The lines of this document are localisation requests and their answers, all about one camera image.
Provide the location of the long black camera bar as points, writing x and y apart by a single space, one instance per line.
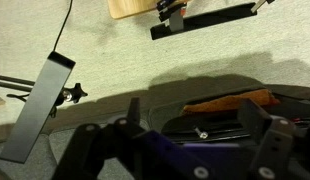
211 18

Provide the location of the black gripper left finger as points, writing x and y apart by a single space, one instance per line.
91 146

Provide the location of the red suitcase tag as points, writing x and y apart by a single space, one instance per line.
296 119

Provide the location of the grey fabric sofa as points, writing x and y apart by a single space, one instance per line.
135 100

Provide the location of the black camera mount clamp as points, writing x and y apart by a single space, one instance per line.
168 10

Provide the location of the light wooden table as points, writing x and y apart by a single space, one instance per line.
131 6

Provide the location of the black fabric suitcase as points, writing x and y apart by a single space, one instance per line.
215 123

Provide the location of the orange towel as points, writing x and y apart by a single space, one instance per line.
228 101

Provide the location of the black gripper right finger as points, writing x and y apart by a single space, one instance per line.
278 146

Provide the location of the metal zipper pull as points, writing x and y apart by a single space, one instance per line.
202 134

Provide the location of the black flat camera bar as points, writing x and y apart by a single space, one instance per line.
38 106

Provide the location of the black boom rod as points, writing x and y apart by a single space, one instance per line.
15 81

